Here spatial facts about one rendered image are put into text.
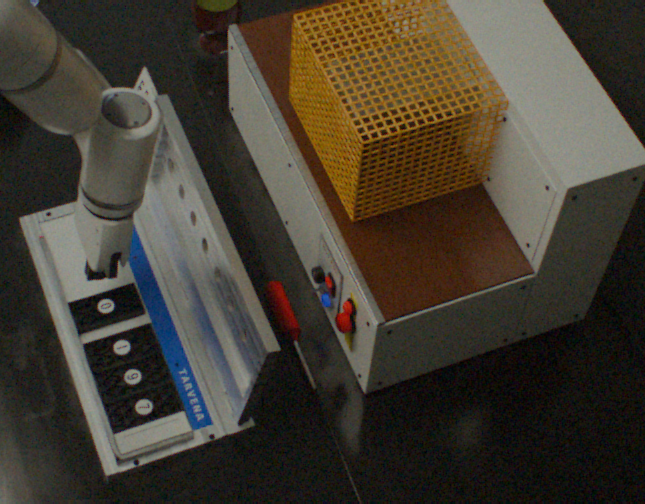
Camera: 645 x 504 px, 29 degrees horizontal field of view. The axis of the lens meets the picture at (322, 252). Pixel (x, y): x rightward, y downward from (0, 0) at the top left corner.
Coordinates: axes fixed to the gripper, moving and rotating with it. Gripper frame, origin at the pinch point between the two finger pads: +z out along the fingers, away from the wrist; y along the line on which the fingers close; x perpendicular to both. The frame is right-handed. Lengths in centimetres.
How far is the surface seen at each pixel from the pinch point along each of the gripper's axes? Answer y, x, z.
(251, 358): 23.6, 12.5, -7.7
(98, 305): 2.7, -0.1, 5.6
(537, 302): 28, 52, -14
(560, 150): 22, 47, -40
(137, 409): 20.2, 0.1, 5.6
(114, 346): 9.8, 0.0, 5.5
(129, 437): 23.6, -2.1, 6.2
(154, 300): 3.9, 7.7, 5.1
